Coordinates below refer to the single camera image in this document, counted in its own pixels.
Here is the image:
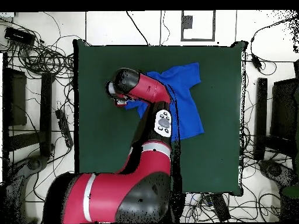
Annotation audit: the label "black electronics box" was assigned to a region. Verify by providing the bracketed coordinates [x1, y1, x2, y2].
[4, 26, 36, 46]

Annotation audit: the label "blue shirt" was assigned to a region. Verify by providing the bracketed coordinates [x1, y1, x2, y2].
[124, 62, 205, 142]

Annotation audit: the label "small dark grey square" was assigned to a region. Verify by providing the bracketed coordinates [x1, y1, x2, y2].
[182, 15, 194, 29]

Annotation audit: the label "black power adapter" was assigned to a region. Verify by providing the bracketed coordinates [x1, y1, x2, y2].
[251, 54, 262, 71]

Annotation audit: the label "tangled black cables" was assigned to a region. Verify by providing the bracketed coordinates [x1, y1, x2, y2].
[0, 18, 76, 80]

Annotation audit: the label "grey stand base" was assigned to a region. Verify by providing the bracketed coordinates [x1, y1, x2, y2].
[4, 155, 50, 224]
[258, 159, 298, 187]

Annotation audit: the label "dark green table cloth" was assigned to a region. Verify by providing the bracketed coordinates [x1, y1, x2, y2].
[70, 38, 248, 197]

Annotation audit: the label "black metal stand frame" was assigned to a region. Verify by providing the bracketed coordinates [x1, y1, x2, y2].
[253, 59, 299, 162]
[2, 52, 53, 162]

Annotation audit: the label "long black power strip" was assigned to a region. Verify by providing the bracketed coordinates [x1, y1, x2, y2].
[207, 193, 232, 222]

